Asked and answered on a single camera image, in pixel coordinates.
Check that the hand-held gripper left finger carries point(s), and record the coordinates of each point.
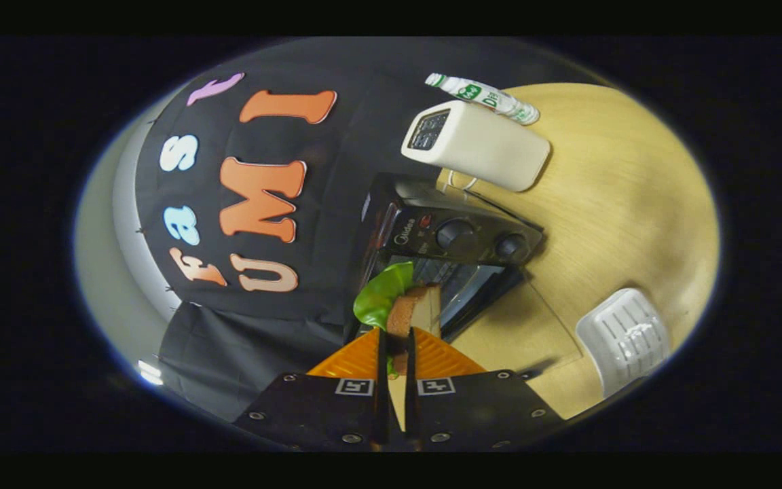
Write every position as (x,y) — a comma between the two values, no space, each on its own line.
(323,414)

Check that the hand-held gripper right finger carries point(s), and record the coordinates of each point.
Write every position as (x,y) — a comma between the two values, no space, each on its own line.
(479,414)

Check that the sandwich with green lettuce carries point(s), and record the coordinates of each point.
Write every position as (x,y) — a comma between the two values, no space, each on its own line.
(421,312)

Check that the black toaster oven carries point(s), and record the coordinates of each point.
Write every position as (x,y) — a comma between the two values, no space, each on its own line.
(425,204)

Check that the white pop-up toaster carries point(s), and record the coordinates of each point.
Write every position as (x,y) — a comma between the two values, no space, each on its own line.
(486,149)

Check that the white ribbed plastic tray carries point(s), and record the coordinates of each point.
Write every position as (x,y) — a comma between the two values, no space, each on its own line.
(625,339)

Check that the black backdrop cloth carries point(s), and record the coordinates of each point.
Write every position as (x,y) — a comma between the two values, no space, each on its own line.
(337,170)

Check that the white bottle with green label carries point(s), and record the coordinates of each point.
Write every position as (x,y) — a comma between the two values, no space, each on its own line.
(489,97)

